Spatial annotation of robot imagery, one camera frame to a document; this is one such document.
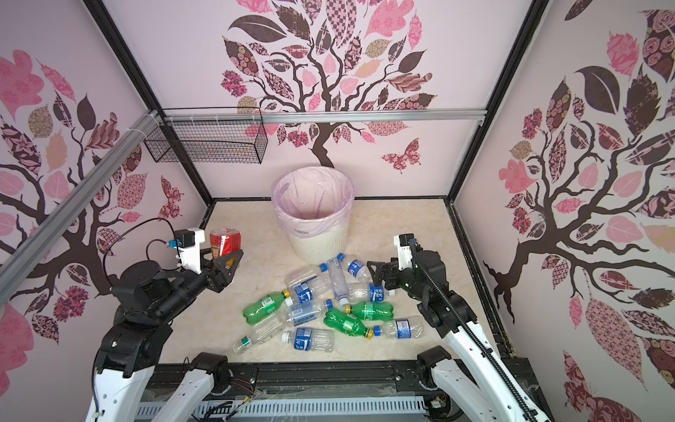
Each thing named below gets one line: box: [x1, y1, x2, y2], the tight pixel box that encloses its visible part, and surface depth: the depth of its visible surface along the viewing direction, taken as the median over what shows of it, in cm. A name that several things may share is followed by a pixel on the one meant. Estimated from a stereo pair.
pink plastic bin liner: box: [271, 166, 355, 238], surface depth 92 cm
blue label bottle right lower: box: [373, 317, 425, 340], surface depth 80 cm
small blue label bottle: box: [347, 259, 371, 282], surface depth 94 cm
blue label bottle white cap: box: [283, 269, 332, 309], surface depth 89 cm
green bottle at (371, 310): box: [344, 301, 395, 321], surface depth 85 cm
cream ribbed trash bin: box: [288, 226, 350, 266], surface depth 92 cm
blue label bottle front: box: [281, 327, 334, 353], surface depth 78 cm
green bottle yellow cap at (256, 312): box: [242, 289, 291, 326], surface depth 85 cm
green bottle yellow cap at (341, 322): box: [323, 307, 374, 341], surface depth 81 cm
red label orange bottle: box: [210, 227, 242, 260], surface depth 58 cm
